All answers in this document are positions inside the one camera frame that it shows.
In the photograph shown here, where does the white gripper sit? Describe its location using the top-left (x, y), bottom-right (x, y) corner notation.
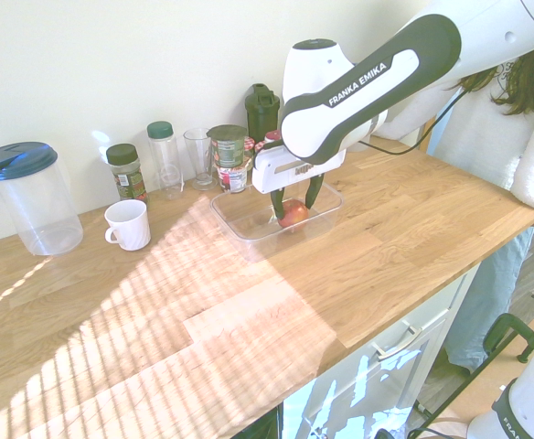
top-left (251, 141), bottom-right (347, 221)

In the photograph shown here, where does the red apple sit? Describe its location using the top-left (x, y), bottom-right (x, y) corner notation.
top-left (277, 198), bottom-right (311, 230)

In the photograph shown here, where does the clear plastic rectangular container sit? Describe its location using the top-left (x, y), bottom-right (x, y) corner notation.
top-left (209, 180), bottom-right (345, 262)

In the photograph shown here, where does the white cup with red label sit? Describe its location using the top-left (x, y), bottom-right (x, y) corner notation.
top-left (215, 164), bottom-right (249, 195)

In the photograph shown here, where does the can with dark green lid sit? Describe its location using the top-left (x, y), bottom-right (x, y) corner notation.
top-left (207, 124), bottom-right (249, 169)

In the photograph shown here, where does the dark green shaker bottle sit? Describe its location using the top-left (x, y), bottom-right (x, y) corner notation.
top-left (243, 82), bottom-right (281, 144)

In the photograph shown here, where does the tall clear drinking glass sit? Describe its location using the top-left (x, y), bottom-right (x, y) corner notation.
top-left (183, 128), bottom-right (219, 192)

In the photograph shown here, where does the clear bottle with green lid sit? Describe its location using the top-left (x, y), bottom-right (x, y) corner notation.
top-left (146, 120), bottom-right (186, 201)

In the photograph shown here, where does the white ribbed mug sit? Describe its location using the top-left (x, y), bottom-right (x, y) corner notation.
top-left (104, 198), bottom-right (153, 252)

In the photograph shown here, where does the spice jar with dark lid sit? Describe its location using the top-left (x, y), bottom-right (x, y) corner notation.
top-left (105, 143), bottom-right (150, 206)

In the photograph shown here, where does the person in white fleece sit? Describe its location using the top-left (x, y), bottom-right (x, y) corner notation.
top-left (376, 45), bottom-right (534, 376)

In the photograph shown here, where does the white kitchen cabinet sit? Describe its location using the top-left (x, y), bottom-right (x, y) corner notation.
top-left (234, 262), bottom-right (483, 439)

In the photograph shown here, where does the black and green clamp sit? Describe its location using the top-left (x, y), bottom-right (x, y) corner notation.
top-left (483, 312), bottom-right (534, 365)

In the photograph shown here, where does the clear pitcher with blue lid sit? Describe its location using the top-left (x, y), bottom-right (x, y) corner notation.
top-left (0, 141), bottom-right (84, 256)

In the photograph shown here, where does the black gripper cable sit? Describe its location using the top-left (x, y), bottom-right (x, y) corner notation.
top-left (253, 89), bottom-right (468, 159)

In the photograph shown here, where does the metal drawer handle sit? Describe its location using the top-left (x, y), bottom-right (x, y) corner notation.
top-left (370, 319), bottom-right (422, 360)

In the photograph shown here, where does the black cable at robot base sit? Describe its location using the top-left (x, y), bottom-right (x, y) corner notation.
top-left (406, 423), bottom-right (472, 439)

